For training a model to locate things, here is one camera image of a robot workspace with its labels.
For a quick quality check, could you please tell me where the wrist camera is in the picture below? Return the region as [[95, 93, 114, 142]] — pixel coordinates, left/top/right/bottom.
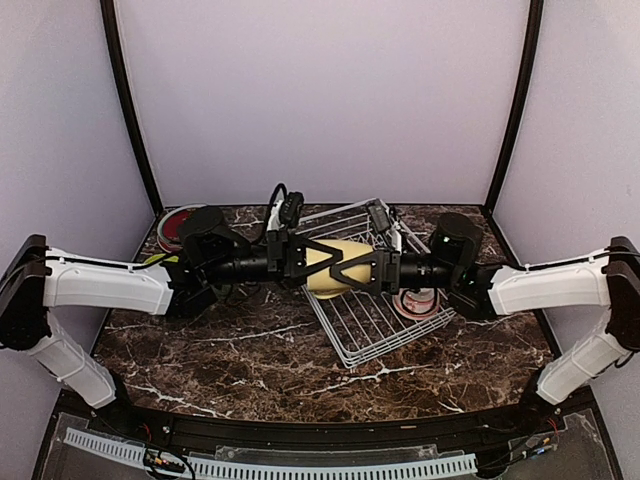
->
[[266, 183, 305, 231], [366, 199, 403, 253]]

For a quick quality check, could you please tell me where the left black frame post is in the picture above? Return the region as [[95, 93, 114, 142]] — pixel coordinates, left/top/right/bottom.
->
[[99, 0, 164, 216]]

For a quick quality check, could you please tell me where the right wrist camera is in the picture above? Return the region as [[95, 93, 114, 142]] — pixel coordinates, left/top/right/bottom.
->
[[366, 199, 403, 253]]

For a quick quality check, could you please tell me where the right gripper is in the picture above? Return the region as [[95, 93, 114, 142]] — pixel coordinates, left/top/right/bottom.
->
[[331, 245, 462, 295]]

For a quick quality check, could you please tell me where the right black frame post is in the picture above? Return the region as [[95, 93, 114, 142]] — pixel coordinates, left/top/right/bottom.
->
[[483, 0, 544, 216]]

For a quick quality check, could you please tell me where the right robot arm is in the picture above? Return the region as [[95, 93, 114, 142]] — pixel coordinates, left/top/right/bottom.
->
[[329, 213, 639, 434]]

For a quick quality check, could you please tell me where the lime green bowl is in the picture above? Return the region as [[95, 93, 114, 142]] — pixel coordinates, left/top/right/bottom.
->
[[142, 253, 179, 266]]

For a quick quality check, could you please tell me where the light teal plate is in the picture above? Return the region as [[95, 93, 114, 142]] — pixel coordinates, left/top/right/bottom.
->
[[156, 204, 204, 252]]

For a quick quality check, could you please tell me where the black frame post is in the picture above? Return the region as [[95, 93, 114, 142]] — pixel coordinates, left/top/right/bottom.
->
[[483, 0, 544, 216], [99, 0, 164, 216]]

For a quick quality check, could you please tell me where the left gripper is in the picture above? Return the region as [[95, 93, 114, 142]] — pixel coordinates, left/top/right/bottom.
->
[[202, 227, 343, 287]]

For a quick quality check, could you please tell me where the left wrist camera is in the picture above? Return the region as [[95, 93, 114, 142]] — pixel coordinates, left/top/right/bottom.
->
[[266, 183, 305, 231]]

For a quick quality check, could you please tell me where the dark red floral bowl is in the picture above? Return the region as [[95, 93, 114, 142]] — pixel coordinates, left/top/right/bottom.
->
[[160, 208, 193, 244]]

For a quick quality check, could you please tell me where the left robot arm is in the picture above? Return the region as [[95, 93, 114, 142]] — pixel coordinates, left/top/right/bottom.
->
[[1, 206, 344, 436]]

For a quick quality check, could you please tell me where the pink and white cup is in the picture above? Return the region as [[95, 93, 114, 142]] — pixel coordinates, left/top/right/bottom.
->
[[392, 289, 440, 322]]

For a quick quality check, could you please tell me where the yellow mug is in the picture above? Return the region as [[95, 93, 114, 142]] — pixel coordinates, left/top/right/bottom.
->
[[306, 239, 373, 300]]

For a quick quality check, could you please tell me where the white slotted cable duct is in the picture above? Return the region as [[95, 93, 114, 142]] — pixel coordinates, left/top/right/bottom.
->
[[63, 427, 478, 479]]

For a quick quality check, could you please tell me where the white wire dish rack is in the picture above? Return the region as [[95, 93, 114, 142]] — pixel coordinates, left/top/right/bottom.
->
[[296, 198, 454, 369]]

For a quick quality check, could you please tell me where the black front rail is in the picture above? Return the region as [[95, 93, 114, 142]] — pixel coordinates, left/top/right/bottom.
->
[[51, 387, 610, 465]]

